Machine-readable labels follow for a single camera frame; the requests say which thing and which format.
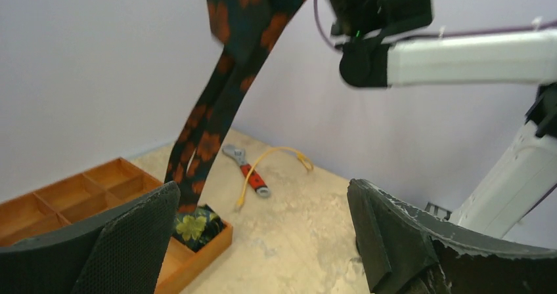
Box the rolled yellow floral tie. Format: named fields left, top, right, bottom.
left=172, top=205, right=227, bottom=252

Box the dark orange floral tie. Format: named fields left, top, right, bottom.
left=165, top=0, right=306, bottom=213

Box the yellow cable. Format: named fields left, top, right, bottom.
left=235, top=146, right=314, bottom=210

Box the orange wooden compartment tray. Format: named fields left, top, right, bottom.
left=1, top=158, right=233, bottom=293

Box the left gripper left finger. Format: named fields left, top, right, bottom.
left=1, top=182, right=180, bottom=293

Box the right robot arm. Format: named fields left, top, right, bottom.
left=329, top=0, right=556, bottom=238

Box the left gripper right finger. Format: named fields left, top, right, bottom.
left=347, top=179, right=556, bottom=293

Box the red handled adjustable wrench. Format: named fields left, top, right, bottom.
left=222, top=144, right=271, bottom=198

